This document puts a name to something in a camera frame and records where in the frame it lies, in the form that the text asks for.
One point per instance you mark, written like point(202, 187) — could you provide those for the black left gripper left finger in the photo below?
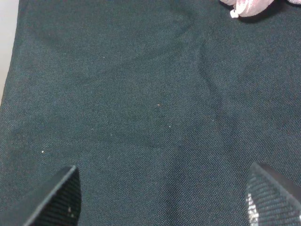
point(56, 203)

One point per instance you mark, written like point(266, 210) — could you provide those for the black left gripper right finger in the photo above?
point(271, 198)

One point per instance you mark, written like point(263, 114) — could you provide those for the black table cloth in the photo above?
point(163, 105)

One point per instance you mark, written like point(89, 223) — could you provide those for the pink rolled towel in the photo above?
point(251, 8)

